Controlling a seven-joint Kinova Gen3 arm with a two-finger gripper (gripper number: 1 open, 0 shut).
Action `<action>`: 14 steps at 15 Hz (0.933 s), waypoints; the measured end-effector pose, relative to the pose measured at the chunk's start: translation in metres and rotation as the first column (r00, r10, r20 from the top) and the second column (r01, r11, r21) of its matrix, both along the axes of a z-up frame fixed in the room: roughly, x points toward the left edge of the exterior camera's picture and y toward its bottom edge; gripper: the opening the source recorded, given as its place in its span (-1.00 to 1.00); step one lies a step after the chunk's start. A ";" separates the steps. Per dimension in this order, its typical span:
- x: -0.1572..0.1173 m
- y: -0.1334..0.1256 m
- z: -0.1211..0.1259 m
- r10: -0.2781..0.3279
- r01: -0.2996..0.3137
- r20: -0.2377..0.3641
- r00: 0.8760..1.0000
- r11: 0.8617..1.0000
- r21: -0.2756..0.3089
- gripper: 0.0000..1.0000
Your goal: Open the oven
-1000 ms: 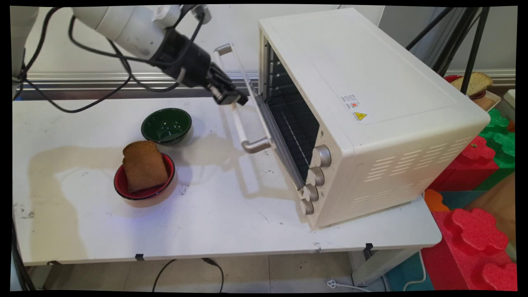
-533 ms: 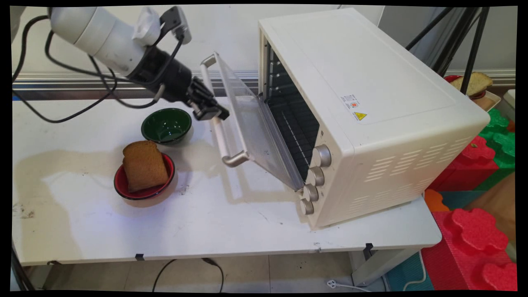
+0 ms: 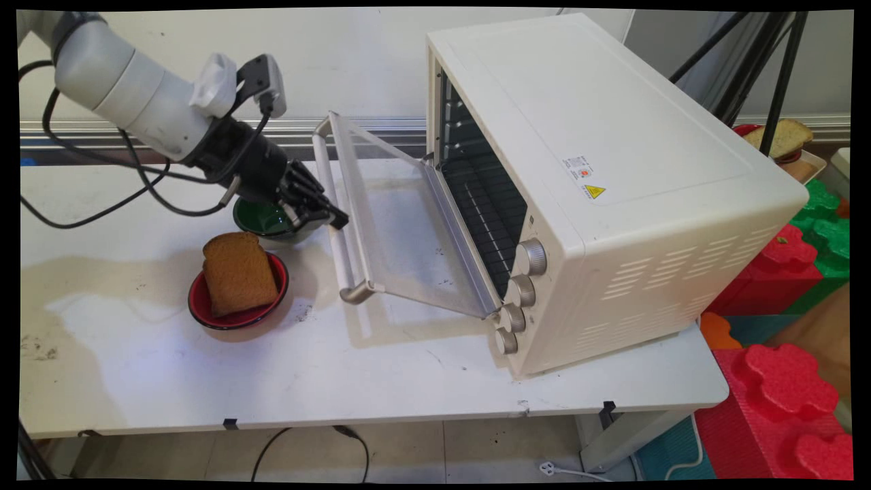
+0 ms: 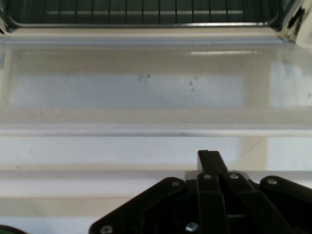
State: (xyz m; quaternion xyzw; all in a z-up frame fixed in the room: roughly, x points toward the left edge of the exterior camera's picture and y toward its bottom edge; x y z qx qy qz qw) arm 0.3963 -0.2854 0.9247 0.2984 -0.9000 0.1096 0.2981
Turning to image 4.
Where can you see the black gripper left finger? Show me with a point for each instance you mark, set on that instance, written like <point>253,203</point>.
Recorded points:
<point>151,207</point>

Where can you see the dark green bowl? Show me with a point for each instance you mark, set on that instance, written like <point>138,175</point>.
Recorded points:
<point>9,230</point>

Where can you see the cream toaster oven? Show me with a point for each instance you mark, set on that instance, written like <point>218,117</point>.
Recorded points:
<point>146,31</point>

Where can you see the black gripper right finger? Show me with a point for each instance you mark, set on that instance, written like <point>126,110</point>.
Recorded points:
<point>268,214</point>

